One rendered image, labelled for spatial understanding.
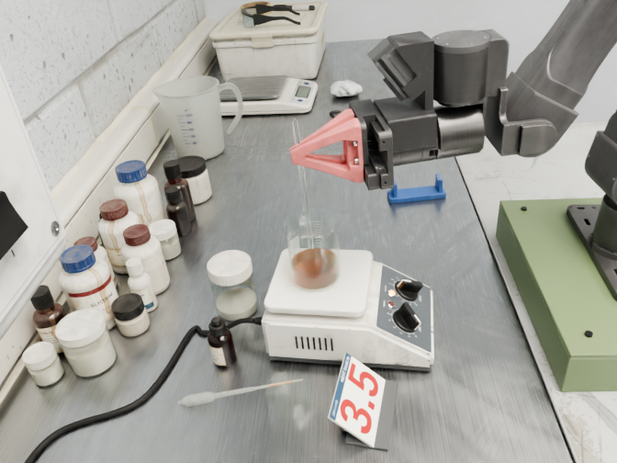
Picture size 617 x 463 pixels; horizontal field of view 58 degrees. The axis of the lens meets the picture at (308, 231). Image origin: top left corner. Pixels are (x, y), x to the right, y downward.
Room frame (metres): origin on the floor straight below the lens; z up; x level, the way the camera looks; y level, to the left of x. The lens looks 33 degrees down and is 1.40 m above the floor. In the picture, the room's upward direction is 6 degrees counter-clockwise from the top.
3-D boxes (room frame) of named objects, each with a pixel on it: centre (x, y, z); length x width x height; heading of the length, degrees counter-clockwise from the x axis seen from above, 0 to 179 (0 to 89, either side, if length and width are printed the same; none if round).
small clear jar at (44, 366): (0.50, 0.34, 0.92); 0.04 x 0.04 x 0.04
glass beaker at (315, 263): (0.53, -0.01, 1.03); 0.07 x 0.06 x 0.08; 92
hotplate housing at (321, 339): (0.53, -0.03, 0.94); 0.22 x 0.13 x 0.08; 77
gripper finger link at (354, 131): (0.56, -0.04, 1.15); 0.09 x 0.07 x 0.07; 94
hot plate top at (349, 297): (0.53, -0.01, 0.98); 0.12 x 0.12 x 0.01; 77
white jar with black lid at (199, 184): (0.93, 0.21, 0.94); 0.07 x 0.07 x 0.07
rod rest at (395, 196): (0.85, -0.20, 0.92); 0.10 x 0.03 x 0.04; 91
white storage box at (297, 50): (1.74, 0.04, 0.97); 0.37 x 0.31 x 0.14; 171
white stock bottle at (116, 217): (0.73, 0.29, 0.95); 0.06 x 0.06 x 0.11
